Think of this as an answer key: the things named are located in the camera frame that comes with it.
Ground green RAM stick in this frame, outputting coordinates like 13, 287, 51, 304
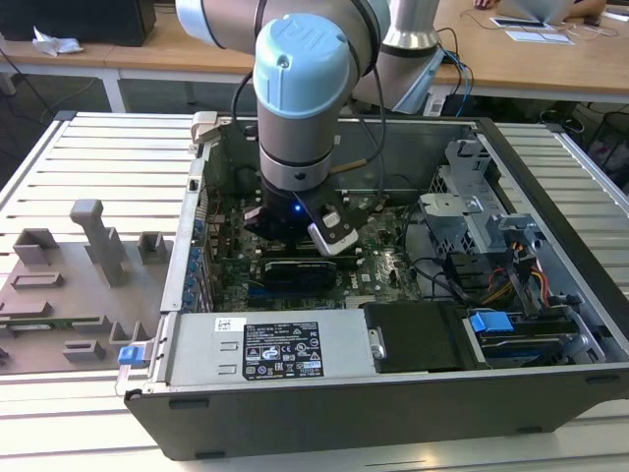
0, 318, 102, 332

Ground crumpled white paper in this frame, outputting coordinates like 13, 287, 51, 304
31, 25, 85, 57

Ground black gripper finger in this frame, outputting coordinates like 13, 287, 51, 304
244, 206, 276, 242

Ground black PC case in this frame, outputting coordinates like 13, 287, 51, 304
124, 111, 629, 463

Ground blue disk carrier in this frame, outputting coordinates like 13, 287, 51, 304
464, 310, 581, 370

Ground black drive bay cover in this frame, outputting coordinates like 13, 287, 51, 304
360, 300, 490, 376

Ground metal disk bay cage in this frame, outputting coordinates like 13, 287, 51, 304
417, 139, 542, 257

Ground coloured power wires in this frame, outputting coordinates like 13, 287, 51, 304
481, 238, 551, 309

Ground black graphics card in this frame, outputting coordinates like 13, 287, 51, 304
263, 259, 341, 297

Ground blue release latch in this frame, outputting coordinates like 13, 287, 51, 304
119, 345, 149, 369

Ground pale blue teach pendant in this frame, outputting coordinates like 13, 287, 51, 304
392, 48, 447, 113

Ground grey case latch handle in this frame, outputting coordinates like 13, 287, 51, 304
189, 111, 220, 148

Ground silver power supply unit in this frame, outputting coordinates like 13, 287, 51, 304
164, 307, 379, 389

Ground green motherboard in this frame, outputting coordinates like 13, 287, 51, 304
201, 194, 425, 315

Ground black computer tower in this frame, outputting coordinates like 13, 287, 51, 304
0, 0, 157, 48

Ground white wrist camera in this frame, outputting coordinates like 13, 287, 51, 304
307, 201, 362, 258

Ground grey laptop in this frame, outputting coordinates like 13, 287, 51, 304
500, 0, 574, 26

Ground grey parts rack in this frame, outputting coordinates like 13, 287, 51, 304
0, 199, 177, 379

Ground wooden desk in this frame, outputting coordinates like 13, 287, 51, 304
0, 0, 629, 107

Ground black cable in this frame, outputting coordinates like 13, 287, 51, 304
400, 204, 476, 309

